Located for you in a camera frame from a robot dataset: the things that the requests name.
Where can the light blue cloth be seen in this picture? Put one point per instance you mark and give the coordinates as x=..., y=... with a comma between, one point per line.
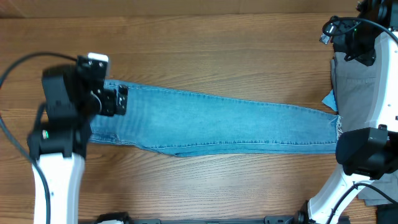
x=330, y=101

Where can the grey shorts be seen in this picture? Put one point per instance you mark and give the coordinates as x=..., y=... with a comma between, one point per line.
x=353, y=85

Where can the black garment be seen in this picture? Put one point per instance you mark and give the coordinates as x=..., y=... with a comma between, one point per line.
x=387, y=214

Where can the light blue denim jeans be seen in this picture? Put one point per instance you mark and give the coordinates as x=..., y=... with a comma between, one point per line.
x=185, y=124

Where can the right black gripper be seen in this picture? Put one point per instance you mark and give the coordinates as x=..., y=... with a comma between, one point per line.
x=363, y=57

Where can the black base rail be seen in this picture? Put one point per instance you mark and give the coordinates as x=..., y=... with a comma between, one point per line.
x=211, y=221

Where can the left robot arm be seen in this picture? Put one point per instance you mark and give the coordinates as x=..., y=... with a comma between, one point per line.
x=74, y=95

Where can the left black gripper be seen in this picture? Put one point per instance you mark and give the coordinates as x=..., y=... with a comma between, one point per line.
x=110, y=107

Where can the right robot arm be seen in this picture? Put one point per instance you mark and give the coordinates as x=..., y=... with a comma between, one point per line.
x=369, y=149

